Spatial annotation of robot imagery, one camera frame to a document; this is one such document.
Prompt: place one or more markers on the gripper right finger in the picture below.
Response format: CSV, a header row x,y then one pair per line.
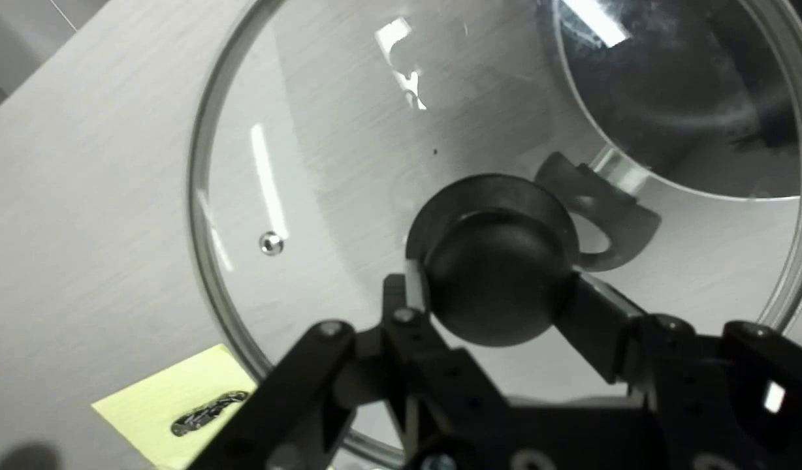
x,y
688,391

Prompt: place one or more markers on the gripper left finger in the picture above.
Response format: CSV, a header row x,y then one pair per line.
x,y
290,391

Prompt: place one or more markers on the glass lid with black knob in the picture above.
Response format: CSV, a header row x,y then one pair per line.
x,y
499,281

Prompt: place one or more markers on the yellow sticky note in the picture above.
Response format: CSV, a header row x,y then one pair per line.
x,y
159,398

